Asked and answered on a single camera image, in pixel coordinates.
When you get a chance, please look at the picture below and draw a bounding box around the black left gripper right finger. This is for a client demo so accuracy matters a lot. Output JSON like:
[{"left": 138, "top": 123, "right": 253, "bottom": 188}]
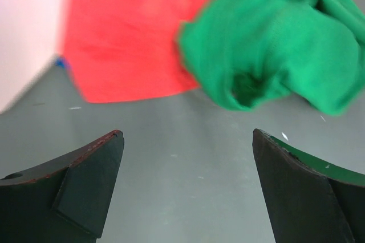
[{"left": 253, "top": 129, "right": 364, "bottom": 242}]

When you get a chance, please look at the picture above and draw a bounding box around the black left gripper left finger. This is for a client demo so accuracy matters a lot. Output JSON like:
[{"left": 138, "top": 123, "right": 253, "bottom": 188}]
[{"left": 1, "top": 130, "right": 124, "bottom": 242}]

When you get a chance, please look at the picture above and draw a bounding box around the red tank top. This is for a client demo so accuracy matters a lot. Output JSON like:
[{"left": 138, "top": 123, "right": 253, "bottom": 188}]
[{"left": 62, "top": 0, "right": 208, "bottom": 103}]

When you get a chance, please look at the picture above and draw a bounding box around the green tank top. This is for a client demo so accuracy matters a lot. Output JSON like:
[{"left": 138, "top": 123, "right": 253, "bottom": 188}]
[{"left": 178, "top": 0, "right": 364, "bottom": 115}]

